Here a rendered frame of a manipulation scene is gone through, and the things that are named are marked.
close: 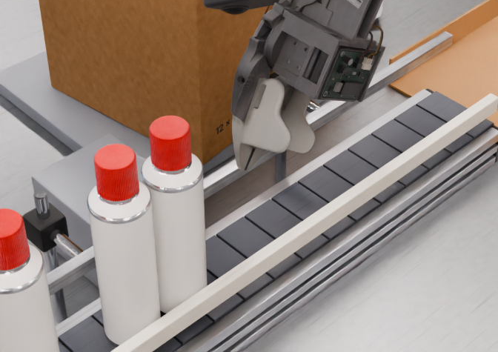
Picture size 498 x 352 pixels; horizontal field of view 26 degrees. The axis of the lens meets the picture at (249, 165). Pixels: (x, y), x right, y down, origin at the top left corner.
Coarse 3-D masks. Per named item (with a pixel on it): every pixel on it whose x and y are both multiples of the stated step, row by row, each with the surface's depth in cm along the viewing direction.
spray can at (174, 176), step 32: (160, 128) 87; (160, 160) 87; (192, 160) 90; (160, 192) 88; (192, 192) 89; (160, 224) 91; (192, 224) 91; (160, 256) 94; (192, 256) 94; (160, 288) 96; (192, 288) 96
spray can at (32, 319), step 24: (0, 216) 79; (0, 240) 77; (24, 240) 79; (0, 264) 79; (24, 264) 80; (0, 288) 80; (24, 288) 80; (48, 288) 84; (0, 312) 81; (24, 312) 82; (48, 312) 84; (0, 336) 83; (24, 336) 83; (48, 336) 85
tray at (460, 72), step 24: (456, 24) 138; (480, 24) 143; (408, 48) 133; (456, 48) 139; (480, 48) 139; (408, 72) 135; (432, 72) 135; (456, 72) 135; (480, 72) 135; (408, 96) 132; (456, 96) 132; (480, 96) 132
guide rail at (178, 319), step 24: (456, 120) 115; (480, 120) 117; (432, 144) 112; (384, 168) 109; (408, 168) 111; (360, 192) 106; (312, 216) 104; (336, 216) 105; (288, 240) 101; (240, 264) 99; (264, 264) 100; (216, 288) 97; (240, 288) 99; (168, 312) 94; (192, 312) 95; (144, 336) 92; (168, 336) 94
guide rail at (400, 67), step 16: (416, 48) 117; (432, 48) 117; (400, 64) 115; (416, 64) 116; (384, 80) 113; (368, 96) 112; (320, 112) 108; (336, 112) 109; (208, 176) 101; (224, 176) 101; (240, 176) 103; (208, 192) 100; (80, 256) 93; (64, 272) 92; (80, 272) 93
